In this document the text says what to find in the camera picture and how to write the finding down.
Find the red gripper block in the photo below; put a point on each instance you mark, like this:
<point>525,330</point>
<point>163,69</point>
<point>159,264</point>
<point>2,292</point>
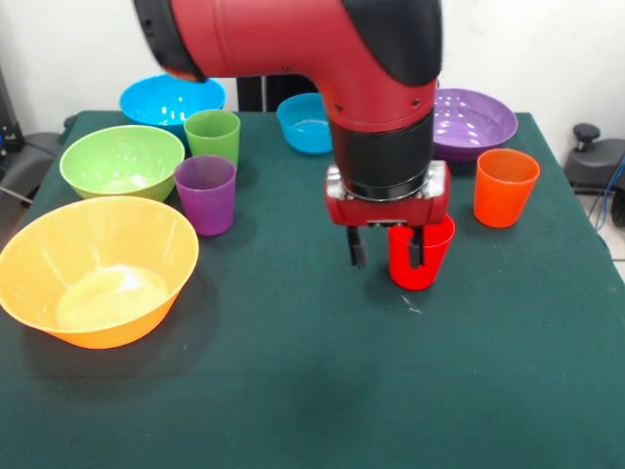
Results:
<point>386,212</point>

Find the red plastic cup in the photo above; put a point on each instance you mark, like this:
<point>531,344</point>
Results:
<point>432,266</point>

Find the orange plastic cup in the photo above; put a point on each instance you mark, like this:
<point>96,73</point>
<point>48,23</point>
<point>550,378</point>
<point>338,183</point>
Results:
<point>505,195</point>

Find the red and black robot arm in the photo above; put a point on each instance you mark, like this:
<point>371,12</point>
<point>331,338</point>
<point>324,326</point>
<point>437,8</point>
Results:
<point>312,49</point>

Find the dark green tablecloth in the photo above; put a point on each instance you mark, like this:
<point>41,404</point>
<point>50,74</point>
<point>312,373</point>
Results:
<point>342,366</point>

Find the small blue plastic bowl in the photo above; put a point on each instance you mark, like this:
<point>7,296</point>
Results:
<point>303,127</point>

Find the purple plastic bowl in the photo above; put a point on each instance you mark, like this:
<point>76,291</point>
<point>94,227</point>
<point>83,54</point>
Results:
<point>478,127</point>

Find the purple plastic cup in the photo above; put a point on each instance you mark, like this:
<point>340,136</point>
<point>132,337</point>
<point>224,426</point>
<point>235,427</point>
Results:
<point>205,205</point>

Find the smooth green plastic cup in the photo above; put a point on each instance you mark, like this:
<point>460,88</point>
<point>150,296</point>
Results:
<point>212,141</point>

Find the large blue plastic bowl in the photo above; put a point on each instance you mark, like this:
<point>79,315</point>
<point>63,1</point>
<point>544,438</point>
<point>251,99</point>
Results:
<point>156,105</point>

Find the green plastic bowl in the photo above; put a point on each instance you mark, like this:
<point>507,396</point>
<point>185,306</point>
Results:
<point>122,166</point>

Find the orange plastic bowl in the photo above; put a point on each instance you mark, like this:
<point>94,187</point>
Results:
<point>97,293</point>

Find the black equipment box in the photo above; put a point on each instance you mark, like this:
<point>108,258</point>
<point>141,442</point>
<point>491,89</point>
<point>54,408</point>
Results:
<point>10,127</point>

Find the grey pedestal foot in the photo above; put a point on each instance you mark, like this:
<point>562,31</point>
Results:
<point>29,156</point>
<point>595,161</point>

